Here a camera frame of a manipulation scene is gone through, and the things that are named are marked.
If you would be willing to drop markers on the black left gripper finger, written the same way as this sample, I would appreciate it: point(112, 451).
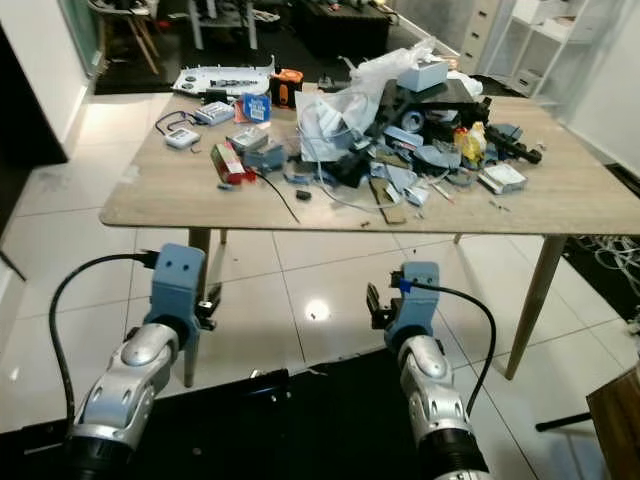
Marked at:
point(214, 297)

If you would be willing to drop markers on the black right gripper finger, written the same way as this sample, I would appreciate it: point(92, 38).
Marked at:
point(374, 300)

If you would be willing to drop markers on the brown cardboard piece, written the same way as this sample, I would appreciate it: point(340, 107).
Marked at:
point(388, 203)

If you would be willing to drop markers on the small black piece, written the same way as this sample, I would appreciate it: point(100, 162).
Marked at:
point(302, 195)

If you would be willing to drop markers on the black floor mat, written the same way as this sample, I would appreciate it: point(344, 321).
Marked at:
point(280, 430)

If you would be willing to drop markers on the red box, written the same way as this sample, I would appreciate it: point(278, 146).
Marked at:
point(228, 163)

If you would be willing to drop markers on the blue-grey printed part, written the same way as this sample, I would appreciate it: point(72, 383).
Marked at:
point(265, 157)

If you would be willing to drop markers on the small white square device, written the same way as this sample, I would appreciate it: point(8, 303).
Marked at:
point(182, 138)

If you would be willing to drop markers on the small grey box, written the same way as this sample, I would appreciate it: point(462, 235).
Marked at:
point(245, 137)

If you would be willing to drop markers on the flat white box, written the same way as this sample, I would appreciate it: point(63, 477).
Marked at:
point(502, 178)

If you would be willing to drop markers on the yellow bottle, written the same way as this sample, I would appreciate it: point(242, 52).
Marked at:
point(470, 145)

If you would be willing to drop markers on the white keypad device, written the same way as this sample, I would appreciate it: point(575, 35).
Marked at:
point(215, 112)

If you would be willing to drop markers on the clear plastic bag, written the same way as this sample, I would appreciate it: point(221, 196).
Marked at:
point(335, 110)

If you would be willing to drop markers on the small blue box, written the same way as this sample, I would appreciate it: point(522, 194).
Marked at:
point(256, 107)

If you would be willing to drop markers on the black rod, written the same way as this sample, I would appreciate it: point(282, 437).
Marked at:
point(563, 421)

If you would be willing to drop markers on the black tool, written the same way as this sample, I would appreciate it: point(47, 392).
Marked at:
point(515, 150)

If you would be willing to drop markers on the light wooden table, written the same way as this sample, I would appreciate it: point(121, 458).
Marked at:
point(560, 190)

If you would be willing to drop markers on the large black box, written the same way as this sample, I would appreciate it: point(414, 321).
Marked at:
point(445, 100)

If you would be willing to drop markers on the long white plastic panel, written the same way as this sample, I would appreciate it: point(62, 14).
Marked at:
point(220, 80)

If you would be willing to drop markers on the orange and black device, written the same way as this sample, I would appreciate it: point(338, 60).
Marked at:
point(287, 88)

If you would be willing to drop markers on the white box with blue side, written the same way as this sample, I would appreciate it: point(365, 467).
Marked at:
point(422, 75)

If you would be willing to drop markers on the brown wooden furniture corner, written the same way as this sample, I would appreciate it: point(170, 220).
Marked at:
point(618, 430)

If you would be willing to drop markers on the black storage crate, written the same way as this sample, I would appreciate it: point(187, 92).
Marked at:
point(345, 28)

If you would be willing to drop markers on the white side table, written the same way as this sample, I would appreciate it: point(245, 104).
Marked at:
point(220, 12)

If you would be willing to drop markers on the wooden legged chair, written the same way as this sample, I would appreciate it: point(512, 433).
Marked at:
point(125, 20)

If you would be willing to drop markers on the white shelf unit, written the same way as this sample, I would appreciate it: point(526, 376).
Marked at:
point(540, 40)

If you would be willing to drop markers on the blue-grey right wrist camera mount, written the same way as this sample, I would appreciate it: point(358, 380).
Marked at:
point(422, 305)

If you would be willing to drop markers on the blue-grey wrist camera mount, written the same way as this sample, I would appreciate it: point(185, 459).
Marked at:
point(422, 305)
point(178, 280)

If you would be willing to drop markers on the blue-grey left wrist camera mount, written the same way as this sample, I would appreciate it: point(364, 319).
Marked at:
point(178, 280)

